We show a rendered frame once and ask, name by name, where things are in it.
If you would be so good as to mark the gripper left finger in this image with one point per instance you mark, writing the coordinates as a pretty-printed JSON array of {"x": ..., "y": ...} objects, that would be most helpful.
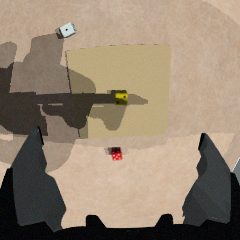
[{"x": 31, "y": 205}]

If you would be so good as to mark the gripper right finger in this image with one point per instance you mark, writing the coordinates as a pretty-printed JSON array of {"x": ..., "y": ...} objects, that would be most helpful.
[{"x": 213, "y": 202}]

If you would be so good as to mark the yellow die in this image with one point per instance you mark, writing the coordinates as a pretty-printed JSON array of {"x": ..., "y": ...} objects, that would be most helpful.
[{"x": 121, "y": 97}]

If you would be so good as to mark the beige flat mat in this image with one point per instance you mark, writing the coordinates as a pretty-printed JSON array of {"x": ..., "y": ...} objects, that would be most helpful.
[{"x": 95, "y": 73}]

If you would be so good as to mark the red die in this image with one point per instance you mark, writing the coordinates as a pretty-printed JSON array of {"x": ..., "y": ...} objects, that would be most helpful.
[{"x": 116, "y": 153}]

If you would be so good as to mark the white die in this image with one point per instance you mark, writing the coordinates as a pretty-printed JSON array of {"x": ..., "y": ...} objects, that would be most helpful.
[{"x": 68, "y": 30}]

